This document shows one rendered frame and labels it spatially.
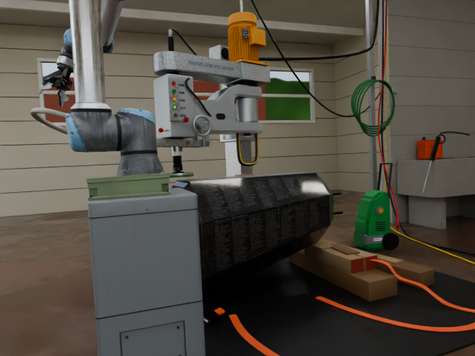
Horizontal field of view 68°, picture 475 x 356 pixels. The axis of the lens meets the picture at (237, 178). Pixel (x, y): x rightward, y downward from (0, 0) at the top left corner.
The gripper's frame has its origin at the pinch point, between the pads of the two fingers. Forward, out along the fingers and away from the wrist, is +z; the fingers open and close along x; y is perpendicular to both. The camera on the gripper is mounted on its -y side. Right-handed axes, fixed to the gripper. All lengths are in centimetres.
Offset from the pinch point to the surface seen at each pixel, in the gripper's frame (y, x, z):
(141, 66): -377, 477, -299
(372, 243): 171, 255, 12
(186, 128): 41, 72, -20
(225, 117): 55, 97, -41
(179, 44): -319, 511, -383
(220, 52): 9, 141, -124
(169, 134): 34, 64, -11
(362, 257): 165, 144, 35
